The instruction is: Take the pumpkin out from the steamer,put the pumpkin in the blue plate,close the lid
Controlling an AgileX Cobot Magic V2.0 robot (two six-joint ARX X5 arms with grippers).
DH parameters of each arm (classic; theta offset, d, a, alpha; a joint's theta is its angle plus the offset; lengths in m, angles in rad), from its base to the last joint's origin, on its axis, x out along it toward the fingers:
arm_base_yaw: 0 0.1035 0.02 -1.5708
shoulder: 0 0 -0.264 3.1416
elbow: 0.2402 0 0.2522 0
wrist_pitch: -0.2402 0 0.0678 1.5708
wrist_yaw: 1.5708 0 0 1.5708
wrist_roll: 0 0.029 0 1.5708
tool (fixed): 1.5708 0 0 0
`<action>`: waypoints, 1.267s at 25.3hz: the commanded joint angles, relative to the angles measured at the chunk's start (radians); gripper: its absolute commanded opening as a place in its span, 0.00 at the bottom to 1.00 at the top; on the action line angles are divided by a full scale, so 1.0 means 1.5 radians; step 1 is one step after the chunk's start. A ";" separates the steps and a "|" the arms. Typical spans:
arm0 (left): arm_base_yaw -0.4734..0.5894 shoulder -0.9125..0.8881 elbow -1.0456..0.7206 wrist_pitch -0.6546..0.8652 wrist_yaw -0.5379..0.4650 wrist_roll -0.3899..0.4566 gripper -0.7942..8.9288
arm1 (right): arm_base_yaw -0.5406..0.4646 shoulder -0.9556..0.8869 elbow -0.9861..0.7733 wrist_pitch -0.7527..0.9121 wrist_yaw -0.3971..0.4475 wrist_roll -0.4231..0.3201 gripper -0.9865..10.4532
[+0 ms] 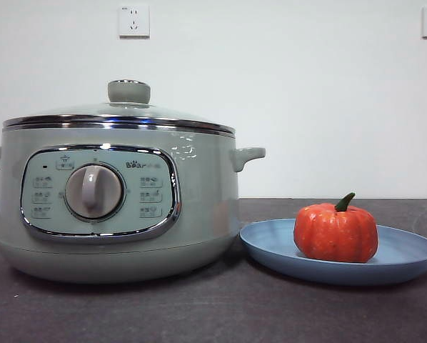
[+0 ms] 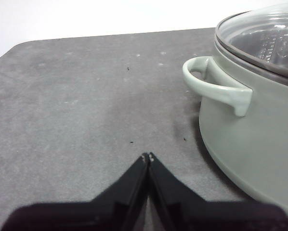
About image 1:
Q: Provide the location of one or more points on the glass lid with green knob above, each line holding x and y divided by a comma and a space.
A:
129, 92

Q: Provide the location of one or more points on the pale green electric steamer pot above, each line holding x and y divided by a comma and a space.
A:
199, 186

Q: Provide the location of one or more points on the grey steamer control dial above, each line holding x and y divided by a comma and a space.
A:
94, 191

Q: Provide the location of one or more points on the small orange pumpkin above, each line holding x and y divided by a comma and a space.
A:
335, 232

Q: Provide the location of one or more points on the blue plate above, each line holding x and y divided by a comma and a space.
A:
270, 250

